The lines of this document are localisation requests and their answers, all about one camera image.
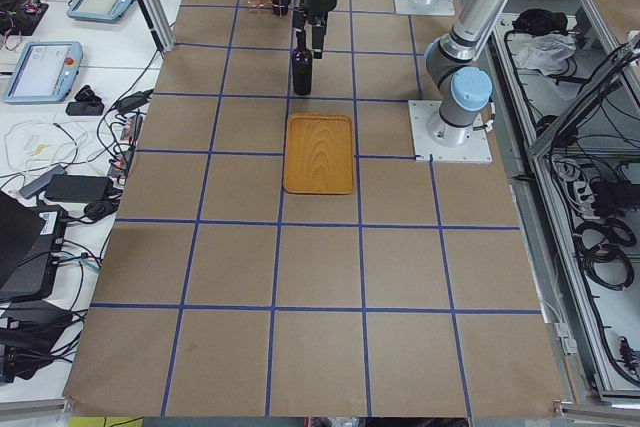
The dark wine bottle carried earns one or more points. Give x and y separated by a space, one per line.
301 65

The wooden tray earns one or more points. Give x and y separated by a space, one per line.
319 154

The teach pendant far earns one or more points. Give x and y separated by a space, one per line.
105 11

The teach pendant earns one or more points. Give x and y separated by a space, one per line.
44 73
105 11

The crumpled white cloth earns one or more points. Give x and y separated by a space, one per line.
547 54

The teach pendant near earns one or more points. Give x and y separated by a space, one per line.
44 73

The black power adapter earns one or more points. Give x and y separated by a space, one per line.
78 188

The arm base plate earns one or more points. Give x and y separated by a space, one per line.
425 7
436 141

